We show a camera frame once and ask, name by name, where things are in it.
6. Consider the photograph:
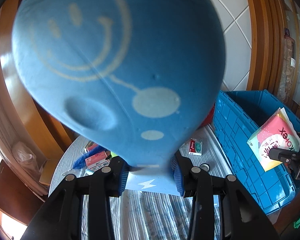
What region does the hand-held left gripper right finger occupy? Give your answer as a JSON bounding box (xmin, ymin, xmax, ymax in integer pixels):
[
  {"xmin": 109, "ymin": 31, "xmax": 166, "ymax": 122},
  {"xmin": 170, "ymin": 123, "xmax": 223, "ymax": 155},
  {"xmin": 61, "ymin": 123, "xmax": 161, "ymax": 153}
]
[{"xmin": 170, "ymin": 154, "xmax": 280, "ymax": 240}]

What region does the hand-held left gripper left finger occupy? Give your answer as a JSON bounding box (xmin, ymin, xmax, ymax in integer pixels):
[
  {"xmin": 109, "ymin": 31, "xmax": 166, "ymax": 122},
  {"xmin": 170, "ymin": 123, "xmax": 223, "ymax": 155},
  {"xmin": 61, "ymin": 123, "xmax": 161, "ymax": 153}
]
[{"xmin": 20, "ymin": 155, "xmax": 129, "ymax": 240}]

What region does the pastel sanitary pad pack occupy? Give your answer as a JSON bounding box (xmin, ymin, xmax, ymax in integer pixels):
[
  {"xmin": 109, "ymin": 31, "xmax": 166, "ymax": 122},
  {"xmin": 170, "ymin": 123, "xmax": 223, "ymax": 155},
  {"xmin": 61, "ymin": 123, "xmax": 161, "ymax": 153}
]
[{"xmin": 247, "ymin": 107, "xmax": 300, "ymax": 172}]

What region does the blue plastic crate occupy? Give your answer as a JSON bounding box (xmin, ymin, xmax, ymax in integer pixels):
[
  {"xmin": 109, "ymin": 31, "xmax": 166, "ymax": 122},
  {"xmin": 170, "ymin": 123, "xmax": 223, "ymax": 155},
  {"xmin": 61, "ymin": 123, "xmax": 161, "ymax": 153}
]
[{"xmin": 212, "ymin": 90, "xmax": 300, "ymax": 215}]

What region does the blue smiley hot water bag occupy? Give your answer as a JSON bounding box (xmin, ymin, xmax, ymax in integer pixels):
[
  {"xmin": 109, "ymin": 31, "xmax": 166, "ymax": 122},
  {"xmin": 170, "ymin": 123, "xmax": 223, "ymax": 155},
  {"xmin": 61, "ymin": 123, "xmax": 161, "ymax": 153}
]
[{"xmin": 11, "ymin": 0, "xmax": 227, "ymax": 197}]

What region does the pink white box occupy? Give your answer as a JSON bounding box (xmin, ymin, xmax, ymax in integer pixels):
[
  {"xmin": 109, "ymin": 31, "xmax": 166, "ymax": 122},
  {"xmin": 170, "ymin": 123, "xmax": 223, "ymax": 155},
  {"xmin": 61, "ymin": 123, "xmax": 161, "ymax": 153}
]
[{"xmin": 86, "ymin": 150, "xmax": 112, "ymax": 172}]

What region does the red and green small box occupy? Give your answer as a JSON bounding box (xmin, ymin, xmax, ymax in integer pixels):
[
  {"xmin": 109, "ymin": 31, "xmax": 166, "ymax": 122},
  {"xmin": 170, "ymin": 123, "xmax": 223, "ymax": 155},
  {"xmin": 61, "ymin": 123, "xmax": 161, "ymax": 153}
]
[{"xmin": 188, "ymin": 139, "xmax": 203, "ymax": 155}]

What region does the blue feather duster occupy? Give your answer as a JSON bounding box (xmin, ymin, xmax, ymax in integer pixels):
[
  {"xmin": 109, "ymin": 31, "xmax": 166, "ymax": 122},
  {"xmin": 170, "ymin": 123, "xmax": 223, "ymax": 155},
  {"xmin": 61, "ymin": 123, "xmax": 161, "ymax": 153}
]
[{"xmin": 62, "ymin": 146, "xmax": 103, "ymax": 177}]

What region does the blue white striped bedsheet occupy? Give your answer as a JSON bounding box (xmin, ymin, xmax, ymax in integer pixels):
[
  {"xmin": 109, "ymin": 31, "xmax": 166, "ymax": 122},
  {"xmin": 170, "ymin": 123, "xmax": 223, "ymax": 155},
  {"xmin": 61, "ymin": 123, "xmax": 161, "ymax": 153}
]
[{"xmin": 49, "ymin": 124, "xmax": 240, "ymax": 240}]

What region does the tan cardboard box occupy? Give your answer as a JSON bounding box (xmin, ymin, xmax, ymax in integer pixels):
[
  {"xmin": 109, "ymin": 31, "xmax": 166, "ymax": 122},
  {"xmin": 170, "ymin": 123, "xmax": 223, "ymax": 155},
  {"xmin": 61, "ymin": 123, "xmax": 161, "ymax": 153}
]
[{"xmin": 39, "ymin": 159, "xmax": 62, "ymax": 185}]

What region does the clear plastic bag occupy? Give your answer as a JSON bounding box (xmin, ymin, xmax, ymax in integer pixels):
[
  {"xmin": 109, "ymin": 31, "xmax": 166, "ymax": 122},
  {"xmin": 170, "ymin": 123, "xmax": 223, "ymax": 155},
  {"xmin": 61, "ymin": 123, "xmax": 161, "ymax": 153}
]
[{"xmin": 12, "ymin": 141, "xmax": 40, "ymax": 175}]

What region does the wooden furniture panel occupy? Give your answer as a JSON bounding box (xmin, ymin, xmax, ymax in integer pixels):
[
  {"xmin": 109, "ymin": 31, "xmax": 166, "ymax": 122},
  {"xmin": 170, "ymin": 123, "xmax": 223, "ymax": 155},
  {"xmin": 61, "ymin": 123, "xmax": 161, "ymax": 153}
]
[
  {"xmin": 242, "ymin": 0, "xmax": 300, "ymax": 110},
  {"xmin": 0, "ymin": 0, "xmax": 78, "ymax": 205}
]

